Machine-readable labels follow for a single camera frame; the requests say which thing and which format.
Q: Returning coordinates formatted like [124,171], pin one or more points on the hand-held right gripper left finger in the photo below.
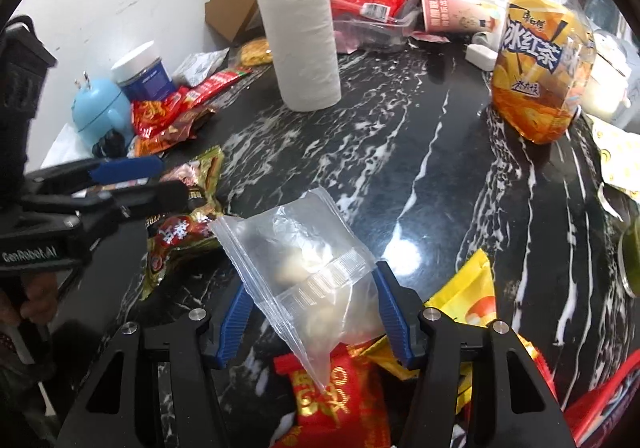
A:
[235,323]

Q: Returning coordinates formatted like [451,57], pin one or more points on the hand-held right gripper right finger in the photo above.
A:
[392,315]

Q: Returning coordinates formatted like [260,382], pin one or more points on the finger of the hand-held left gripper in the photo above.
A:
[155,197]
[130,168]

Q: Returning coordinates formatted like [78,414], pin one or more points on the green brown snack packet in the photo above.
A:
[185,228]

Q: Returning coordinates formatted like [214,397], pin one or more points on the yellow peanut snack packet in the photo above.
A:
[465,293]

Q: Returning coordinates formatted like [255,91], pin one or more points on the clear zip bag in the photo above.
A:
[300,268]

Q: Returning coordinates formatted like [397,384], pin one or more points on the red gold candy packet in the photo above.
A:
[340,403]

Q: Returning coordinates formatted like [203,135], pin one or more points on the red plastic basket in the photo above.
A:
[600,408]

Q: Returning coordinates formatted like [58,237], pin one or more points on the person's left hand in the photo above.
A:
[37,300]

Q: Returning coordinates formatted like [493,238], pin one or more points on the crinkled red snack packet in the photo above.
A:
[155,120]

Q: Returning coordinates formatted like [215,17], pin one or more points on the light blue round gadget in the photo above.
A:
[97,110]

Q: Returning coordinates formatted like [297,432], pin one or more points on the white paper sheet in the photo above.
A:
[62,147]

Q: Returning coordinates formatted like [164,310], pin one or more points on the blue jar with white lid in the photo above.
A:
[145,77]

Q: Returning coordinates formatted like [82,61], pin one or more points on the crumpled white packet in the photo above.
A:
[200,65]

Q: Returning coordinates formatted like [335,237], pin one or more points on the yellow round snack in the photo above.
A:
[256,52]

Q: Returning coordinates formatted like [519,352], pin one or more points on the white toilet paper roll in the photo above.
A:
[302,47]

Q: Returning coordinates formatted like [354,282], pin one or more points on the glass mug with green drink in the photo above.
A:
[631,253]

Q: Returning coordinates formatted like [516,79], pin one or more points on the white charger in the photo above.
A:
[481,56]

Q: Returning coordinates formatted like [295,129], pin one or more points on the yellow print paper wrapper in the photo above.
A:
[620,157]

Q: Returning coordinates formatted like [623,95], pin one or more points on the iced tea bottle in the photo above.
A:
[535,77]

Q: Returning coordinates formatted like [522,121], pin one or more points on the pink paper cup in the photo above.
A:
[450,12]

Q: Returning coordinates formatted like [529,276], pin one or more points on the white lidded jar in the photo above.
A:
[607,82]

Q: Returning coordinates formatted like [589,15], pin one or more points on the clear plastic bags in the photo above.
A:
[610,7]

